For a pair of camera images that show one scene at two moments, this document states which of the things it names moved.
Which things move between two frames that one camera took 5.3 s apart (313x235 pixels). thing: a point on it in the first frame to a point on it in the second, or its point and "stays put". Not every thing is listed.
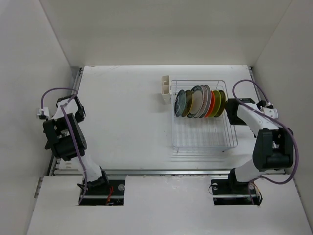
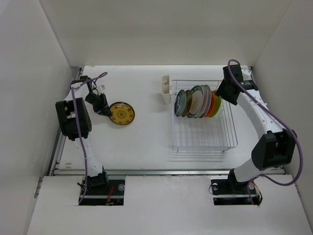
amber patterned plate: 189,103 stays put
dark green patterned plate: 180,103 stays put
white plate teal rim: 197,102 stays put
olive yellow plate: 223,103 to 122,113
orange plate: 212,105 stays put
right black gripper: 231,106 to 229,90
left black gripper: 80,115 to 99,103
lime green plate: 217,103 stays put
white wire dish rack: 201,134 stays put
